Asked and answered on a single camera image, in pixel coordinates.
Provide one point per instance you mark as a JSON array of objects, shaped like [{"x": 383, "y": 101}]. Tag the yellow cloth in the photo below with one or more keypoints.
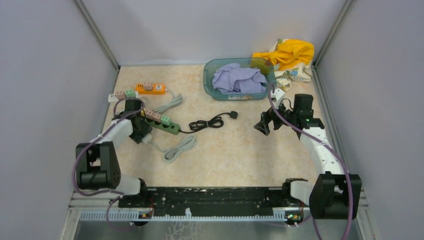
[{"x": 288, "y": 53}]

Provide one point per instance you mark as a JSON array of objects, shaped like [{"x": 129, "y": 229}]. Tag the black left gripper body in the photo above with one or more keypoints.
[{"x": 142, "y": 127}]

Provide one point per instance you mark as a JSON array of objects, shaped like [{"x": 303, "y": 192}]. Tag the purple cloth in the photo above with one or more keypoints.
[{"x": 234, "y": 79}]

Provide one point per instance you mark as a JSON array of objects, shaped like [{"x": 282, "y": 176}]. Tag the small white power strip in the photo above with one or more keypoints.
[{"x": 112, "y": 97}]

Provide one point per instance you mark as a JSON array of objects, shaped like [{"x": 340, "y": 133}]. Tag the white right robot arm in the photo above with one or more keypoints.
[{"x": 336, "y": 193}]

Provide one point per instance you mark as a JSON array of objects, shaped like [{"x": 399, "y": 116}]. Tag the pink charger on white strip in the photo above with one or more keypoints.
[{"x": 120, "y": 95}]

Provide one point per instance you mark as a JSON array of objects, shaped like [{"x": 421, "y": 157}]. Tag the light green usb charger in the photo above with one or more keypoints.
[{"x": 165, "y": 120}]

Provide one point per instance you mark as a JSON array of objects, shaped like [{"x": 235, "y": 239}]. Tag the teal plastic basin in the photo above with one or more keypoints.
[{"x": 266, "y": 68}]

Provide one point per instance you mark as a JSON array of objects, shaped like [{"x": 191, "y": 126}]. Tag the green power strip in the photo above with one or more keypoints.
[{"x": 173, "y": 128}]

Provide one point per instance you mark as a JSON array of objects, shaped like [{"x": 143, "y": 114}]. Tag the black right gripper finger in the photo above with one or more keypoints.
[
  {"x": 263, "y": 124},
  {"x": 275, "y": 118}
]

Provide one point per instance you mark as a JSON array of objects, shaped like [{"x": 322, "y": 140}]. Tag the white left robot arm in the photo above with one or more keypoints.
[{"x": 96, "y": 169}]

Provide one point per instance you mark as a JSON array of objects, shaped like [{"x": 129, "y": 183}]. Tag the green charger on white strip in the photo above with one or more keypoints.
[{"x": 129, "y": 93}]

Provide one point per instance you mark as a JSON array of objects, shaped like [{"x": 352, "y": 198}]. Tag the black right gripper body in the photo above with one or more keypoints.
[{"x": 288, "y": 115}]

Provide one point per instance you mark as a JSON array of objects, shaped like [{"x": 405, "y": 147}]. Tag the pink usb charger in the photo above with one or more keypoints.
[
  {"x": 148, "y": 114},
  {"x": 156, "y": 117}
]

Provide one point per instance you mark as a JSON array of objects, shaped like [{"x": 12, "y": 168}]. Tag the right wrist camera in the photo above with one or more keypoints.
[{"x": 277, "y": 95}]

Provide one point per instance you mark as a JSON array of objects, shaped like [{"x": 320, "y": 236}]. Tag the white patterned cloth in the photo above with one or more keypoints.
[{"x": 301, "y": 73}]

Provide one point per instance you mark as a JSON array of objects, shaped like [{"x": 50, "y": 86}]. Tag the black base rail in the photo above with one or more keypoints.
[{"x": 270, "y": 203}]

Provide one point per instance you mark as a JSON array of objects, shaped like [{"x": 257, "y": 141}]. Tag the orange power strip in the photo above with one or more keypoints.
[{"x": 158, "y": 89}]

